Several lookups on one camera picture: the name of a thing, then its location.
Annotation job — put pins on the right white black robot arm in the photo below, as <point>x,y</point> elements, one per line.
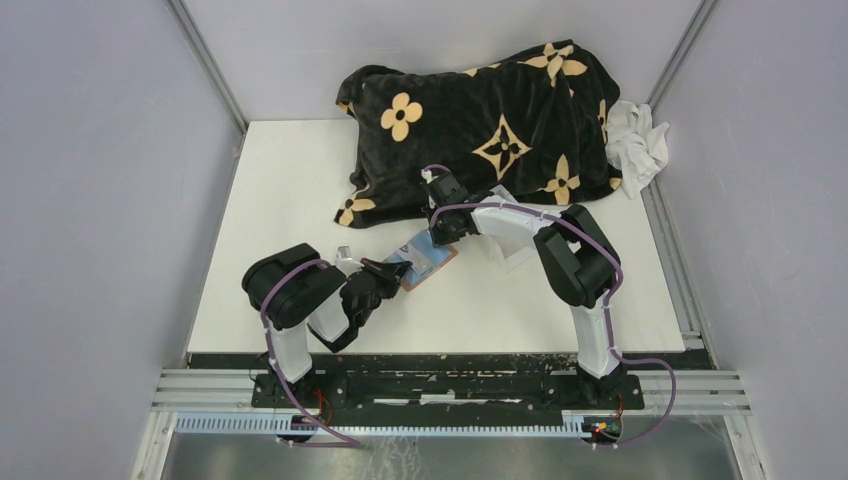
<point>580,264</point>

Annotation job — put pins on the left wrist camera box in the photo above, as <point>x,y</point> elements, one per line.
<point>345,261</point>

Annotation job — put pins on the silver VIP credit card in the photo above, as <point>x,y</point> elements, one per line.
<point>421,263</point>

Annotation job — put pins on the tan leather card holder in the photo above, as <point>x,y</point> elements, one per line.
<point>441,255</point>

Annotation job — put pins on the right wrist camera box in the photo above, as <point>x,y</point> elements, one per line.
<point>432,174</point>

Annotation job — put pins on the black floral plush blanket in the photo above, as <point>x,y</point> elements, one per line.
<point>534,122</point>

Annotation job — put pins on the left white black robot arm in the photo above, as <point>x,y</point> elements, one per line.
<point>298,293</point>

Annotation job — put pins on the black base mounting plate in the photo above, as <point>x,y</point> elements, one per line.
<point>444,390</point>

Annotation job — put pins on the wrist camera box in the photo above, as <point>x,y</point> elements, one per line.
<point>432,174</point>
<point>345,261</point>

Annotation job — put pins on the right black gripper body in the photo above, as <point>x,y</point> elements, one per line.
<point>444,232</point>

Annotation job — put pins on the white plastic card tray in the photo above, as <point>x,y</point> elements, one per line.
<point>510,245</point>

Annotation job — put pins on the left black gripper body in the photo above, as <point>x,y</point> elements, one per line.
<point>386,286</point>

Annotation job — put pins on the white crumpled cloth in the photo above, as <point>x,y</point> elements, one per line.
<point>636,146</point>

